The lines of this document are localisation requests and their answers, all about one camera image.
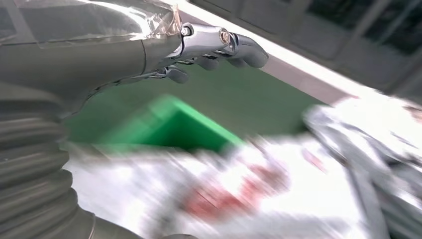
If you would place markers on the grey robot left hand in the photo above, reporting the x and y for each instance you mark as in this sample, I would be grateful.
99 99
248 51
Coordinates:
82 49

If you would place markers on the grey parcel red print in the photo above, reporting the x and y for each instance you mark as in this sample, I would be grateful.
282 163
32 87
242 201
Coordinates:
263 198

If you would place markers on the green plastic crate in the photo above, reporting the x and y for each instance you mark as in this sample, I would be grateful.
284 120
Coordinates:
171 132

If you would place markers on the dark green table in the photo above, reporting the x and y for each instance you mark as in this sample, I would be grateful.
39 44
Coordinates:
230 99

